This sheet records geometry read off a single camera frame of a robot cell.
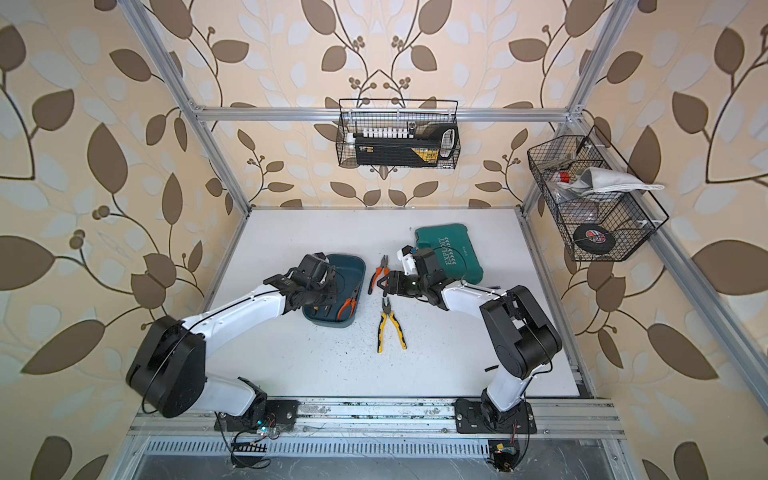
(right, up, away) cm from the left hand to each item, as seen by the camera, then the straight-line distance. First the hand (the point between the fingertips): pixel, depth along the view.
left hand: (338, 292), depth 88 cm
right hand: (+14, +2, +3) cm, 14 cm away
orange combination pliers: (+13, +6, +15) cm, 20 cm away
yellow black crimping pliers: (+14, -8, +3) cm, 16 cm away
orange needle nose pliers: (+2, -4, +5) cm, 7 cm away
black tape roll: (+66, +16, -16) cm, 70 cm away
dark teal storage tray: (+2, +5, +13) cm, 14 cm away
